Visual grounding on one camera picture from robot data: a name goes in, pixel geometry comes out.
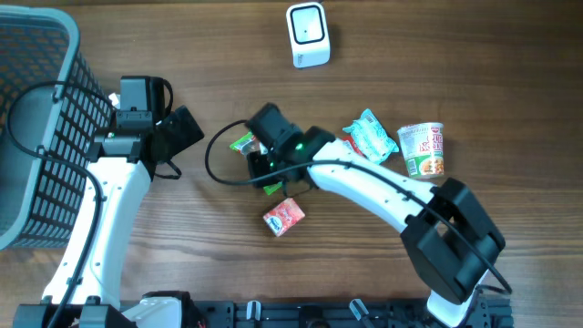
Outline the green gummy candy bag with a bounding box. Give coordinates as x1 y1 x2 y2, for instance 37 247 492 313
230 132 282 196

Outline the small red snack packet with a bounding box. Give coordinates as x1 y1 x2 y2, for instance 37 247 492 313
263 198 305 237

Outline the red stick snack packet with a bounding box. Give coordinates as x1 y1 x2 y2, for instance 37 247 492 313
342 136 364 158

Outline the light teal snack packet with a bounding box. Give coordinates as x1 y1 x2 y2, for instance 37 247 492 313
343 108 399 164

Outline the cup noodles white green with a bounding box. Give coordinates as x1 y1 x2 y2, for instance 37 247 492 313
397 122 445 179

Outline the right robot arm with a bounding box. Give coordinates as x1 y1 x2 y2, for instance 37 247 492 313
251 125 506 327

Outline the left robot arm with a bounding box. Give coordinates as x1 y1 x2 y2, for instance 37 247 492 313
13 107 204 327

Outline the white barcode scanner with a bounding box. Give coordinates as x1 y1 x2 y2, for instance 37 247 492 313
286 2 331 69

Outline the grey plastic mesh basket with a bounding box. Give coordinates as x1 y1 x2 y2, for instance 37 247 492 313
1 5 112 249

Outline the right black camera cable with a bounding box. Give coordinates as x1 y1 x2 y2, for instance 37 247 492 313
204 118 514 295

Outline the black camera cable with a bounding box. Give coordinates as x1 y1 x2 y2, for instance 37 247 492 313
5 80 115 328
204 118 514 295

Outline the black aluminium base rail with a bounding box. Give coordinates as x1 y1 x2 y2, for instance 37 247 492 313
185 299 443 328

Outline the left black camera cable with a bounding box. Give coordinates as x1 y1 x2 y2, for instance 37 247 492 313
5 80 115 328

